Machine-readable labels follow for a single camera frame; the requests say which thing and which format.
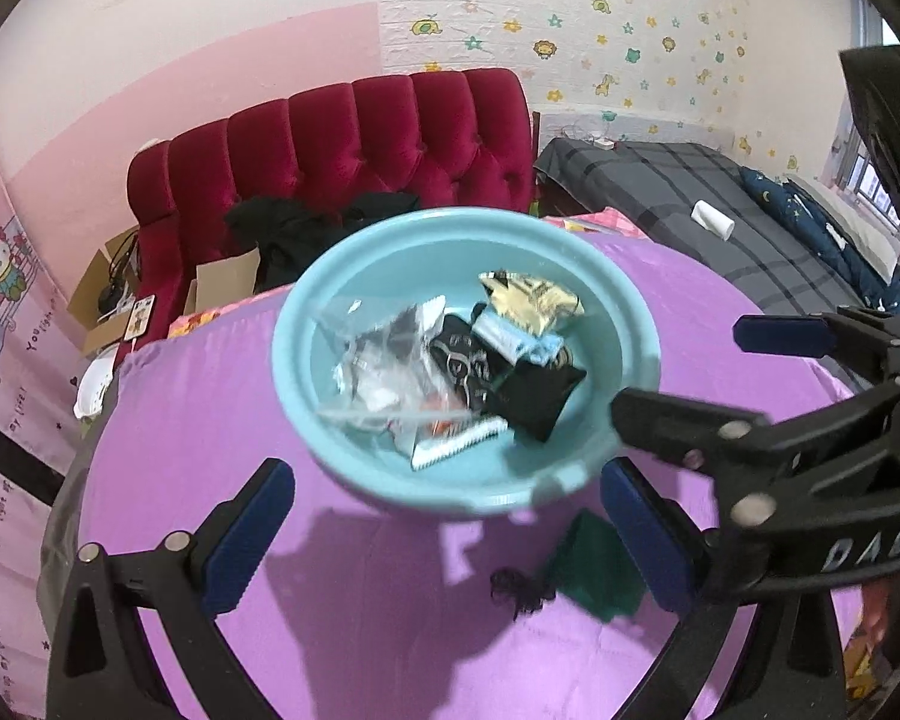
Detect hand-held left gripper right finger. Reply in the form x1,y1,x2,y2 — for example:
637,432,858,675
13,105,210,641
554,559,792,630
600,457,845,720

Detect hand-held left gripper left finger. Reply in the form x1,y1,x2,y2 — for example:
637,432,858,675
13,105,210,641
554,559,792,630
45,457,297,720

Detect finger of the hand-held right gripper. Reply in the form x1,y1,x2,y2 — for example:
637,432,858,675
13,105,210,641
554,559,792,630
733,306,900,391
610,386,900,533

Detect black hair ties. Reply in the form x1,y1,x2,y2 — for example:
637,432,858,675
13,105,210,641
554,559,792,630
490,568,560,620

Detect gold snack packet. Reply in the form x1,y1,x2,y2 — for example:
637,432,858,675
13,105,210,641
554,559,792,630
478,270,586,335

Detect light blue small packet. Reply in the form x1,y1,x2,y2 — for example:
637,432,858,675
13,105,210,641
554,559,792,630
469,307,563,368

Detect white snack packet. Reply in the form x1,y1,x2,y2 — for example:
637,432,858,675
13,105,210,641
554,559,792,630
390,390,509,473

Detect clear plastic zip bag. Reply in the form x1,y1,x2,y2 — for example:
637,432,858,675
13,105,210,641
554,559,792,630
311,298,451,436

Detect black patterned pouch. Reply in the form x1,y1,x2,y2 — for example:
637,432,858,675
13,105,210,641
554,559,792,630
427,311,518,413

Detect light blue plastic basin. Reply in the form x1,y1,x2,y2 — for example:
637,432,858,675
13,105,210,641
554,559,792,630
271,208,662,517

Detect navy star blanket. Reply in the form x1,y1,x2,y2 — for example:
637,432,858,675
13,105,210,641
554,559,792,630
739,165,900,316

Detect white roll on bed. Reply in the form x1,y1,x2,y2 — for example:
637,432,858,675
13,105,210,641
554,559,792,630
690,200,736,239

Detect window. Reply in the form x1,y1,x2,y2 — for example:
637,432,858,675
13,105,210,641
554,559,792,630
829,0,900,222

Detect grey plaid bed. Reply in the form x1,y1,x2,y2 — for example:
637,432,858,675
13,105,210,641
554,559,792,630
532,136,893,316

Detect white plastic bag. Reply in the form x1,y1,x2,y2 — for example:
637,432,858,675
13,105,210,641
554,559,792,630
73,349,125,421

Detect small printed box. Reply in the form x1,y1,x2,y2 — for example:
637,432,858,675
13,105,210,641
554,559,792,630
124,298,158,338

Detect cardboard box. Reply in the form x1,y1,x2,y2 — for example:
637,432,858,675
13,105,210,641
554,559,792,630
184,247,263,316
67,229,143,353

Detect black clothes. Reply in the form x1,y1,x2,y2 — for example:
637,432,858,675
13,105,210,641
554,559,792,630
225,191,421,293

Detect pink cartoon curtain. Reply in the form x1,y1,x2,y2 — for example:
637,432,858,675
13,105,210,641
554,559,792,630
0,75,98,698

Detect red tufted sofa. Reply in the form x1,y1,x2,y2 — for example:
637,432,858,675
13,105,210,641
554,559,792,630
126,67,535,316

